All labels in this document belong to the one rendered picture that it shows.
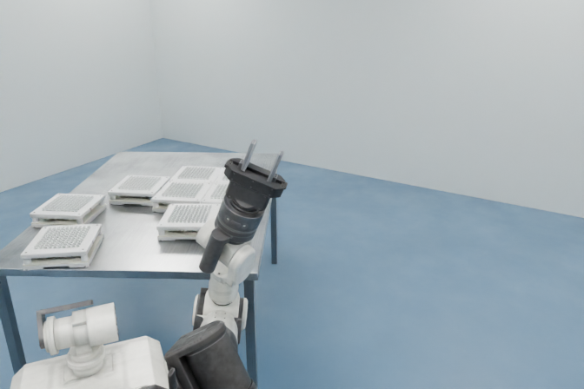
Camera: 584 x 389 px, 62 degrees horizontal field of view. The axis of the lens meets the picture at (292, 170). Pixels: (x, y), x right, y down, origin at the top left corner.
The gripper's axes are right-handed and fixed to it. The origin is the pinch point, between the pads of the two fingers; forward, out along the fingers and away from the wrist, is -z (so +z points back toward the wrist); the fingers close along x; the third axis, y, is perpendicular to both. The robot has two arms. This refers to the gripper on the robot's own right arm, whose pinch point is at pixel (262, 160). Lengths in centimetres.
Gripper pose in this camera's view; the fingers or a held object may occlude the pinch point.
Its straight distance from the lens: 92.6
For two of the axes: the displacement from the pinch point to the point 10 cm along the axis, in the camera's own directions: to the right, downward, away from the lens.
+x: -9.2, -3.9, -0.3
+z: -3.6, 8.0, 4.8
